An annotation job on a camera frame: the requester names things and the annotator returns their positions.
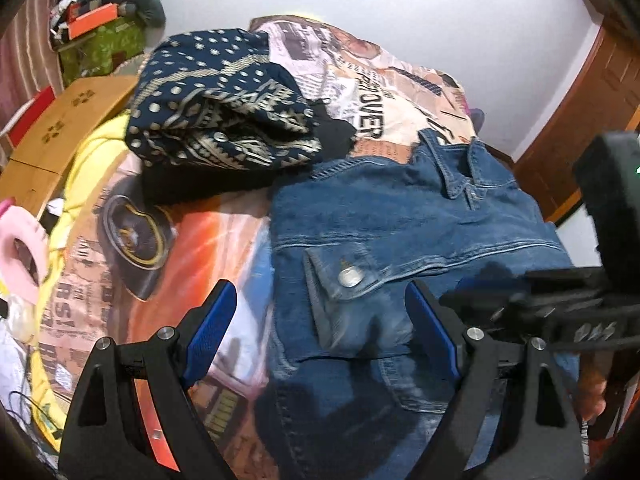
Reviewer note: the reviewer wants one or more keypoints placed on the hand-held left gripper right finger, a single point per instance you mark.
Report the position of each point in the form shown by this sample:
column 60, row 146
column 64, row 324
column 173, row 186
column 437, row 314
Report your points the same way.
column 429, row 325

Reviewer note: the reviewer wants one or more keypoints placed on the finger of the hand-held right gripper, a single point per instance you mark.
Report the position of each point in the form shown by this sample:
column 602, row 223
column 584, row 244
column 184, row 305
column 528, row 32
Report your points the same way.
column 565, row 327
column 550, row 280

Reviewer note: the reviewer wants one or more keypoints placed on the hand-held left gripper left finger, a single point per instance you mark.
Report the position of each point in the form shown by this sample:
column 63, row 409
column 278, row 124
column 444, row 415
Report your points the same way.
column 214, row 317

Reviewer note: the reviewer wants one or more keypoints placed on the blue denim jacket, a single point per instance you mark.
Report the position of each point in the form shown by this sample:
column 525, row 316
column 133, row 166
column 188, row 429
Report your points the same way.
column 400, row 220

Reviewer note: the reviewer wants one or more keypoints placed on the wooden door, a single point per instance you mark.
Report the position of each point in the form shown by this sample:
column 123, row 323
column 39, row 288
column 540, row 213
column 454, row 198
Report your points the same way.
column 580, row 125

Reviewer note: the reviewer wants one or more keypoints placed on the printed blanket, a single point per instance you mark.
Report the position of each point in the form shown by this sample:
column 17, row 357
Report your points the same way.
column 210, row 240

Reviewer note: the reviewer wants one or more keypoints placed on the yellow blanket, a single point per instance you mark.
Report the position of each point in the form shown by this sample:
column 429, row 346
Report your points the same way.
column 95, row 155

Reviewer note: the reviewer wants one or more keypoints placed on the pink plastic object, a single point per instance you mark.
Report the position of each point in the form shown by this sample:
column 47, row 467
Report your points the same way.
column 20, row 255

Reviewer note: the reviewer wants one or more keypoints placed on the white cloth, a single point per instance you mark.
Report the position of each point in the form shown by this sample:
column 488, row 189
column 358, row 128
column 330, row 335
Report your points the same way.
column 12, row 360

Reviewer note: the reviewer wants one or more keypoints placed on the navy patterned garment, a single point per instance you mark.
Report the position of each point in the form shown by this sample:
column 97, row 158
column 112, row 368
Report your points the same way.
column 215, row 100

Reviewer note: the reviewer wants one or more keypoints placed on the black garment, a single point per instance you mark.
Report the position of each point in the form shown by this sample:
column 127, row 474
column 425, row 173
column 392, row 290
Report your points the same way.
column 330, row 130

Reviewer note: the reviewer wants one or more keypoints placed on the cardboard box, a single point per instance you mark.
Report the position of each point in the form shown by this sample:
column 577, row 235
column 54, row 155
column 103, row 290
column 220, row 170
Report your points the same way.
column 65, row 125

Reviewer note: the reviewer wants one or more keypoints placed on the red box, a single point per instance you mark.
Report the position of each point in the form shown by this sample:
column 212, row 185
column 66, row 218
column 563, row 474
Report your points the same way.
column 30, row 115

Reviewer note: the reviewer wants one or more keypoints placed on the green patterned box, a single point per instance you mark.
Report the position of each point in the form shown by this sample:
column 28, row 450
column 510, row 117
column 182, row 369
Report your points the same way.
column 107, row 47

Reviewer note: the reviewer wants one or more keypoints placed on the orange box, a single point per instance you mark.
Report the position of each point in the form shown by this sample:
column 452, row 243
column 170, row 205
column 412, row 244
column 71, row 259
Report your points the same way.
column 90, row 20

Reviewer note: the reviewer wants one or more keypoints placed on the striped curtain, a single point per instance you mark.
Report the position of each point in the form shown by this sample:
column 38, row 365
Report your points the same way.
column 25, row 45

